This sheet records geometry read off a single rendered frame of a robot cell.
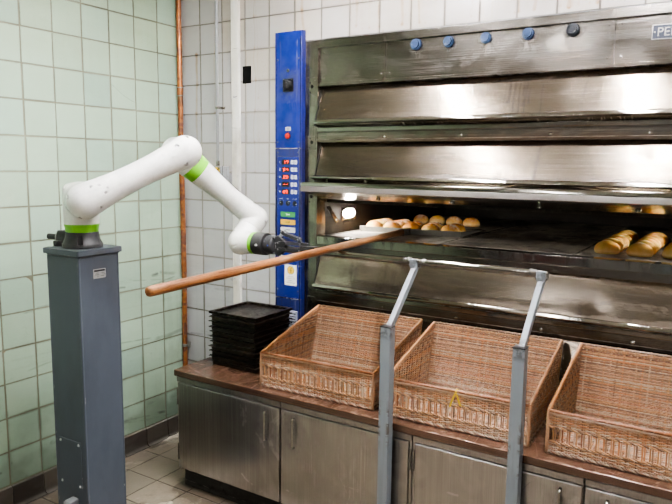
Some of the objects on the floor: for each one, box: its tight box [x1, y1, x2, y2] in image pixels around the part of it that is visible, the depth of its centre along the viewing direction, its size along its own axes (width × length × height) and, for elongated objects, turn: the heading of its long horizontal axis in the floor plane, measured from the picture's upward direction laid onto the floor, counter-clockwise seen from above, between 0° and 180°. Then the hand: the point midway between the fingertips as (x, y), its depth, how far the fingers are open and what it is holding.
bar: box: [286, 246, 549, 504], centre depth 251 cm, size 31×127×118 cm
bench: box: [174, 354, 672, 504], centre depth 264 cm, size 56×242×58 cm
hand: (308, 248), depth 256 cm, fingers closed
